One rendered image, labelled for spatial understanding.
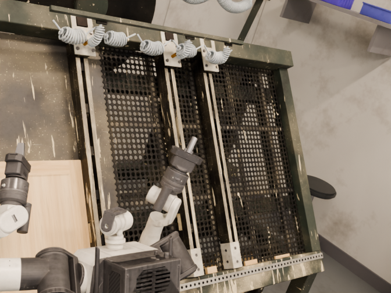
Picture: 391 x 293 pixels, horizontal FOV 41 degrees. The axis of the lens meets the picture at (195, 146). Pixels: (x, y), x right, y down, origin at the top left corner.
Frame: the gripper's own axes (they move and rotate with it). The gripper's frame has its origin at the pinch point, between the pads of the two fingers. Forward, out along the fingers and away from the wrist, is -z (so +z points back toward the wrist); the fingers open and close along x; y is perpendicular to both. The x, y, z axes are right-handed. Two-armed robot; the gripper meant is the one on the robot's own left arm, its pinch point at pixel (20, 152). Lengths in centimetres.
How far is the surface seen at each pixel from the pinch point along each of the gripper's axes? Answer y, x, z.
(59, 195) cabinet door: 2.1, 40.8, -0.1
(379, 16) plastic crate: 198, 182, -203
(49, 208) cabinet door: -0.7, 39.4, 6.2
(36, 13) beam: -7, 11, -67
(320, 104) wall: 169, 288, -183
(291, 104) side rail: 112, 121, -87
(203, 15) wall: 58, 252, -265
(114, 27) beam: 20, 33, -77
